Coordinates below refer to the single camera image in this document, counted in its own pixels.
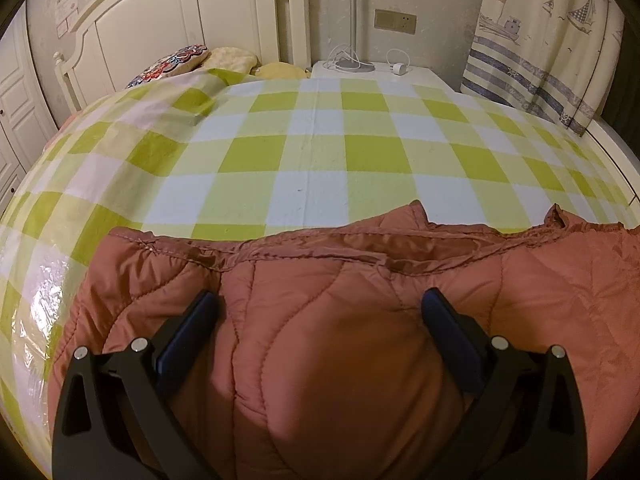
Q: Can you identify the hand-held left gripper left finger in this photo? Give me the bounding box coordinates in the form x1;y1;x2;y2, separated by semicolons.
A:
52;290;219;480

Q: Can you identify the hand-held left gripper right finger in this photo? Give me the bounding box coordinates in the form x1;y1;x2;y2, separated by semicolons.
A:
421;287;591;480

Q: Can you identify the rust quilted jacket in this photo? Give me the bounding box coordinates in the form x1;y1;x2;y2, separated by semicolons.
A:
47;200;640;480

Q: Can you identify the green checkered plastic bed cover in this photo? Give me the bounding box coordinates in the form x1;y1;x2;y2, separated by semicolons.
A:
0;67;640;461

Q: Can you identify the white nightstand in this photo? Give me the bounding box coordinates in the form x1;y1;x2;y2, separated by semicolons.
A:
306;60;453;92

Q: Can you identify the patterned embroidered pillow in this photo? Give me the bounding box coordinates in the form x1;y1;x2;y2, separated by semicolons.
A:
125;44;210;90

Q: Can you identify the cream quilted pillow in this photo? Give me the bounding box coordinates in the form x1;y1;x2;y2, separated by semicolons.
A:
202;47;261;82

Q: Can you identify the yellow pillow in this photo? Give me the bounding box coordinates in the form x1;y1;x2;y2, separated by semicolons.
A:
255;61;311;80

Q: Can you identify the white wardrobe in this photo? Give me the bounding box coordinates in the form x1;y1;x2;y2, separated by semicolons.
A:
0;15;58;213

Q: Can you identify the boat print curtain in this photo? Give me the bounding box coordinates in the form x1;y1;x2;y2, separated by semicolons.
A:
460;0;630;137

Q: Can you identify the white wooden bed headboard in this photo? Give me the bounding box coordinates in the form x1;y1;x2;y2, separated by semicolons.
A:
52;0;313;113

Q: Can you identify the slim grey desk lamp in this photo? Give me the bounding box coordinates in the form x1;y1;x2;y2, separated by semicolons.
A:
334;0;376;73

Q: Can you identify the white cable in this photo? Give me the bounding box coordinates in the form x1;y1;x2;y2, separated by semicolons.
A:
322;44;401;72

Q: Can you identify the gold wall socket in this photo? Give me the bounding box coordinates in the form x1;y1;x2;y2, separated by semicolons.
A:
374;9;418;36

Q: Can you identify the white paper wall notice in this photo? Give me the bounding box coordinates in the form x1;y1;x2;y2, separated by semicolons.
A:
53;0;81;23

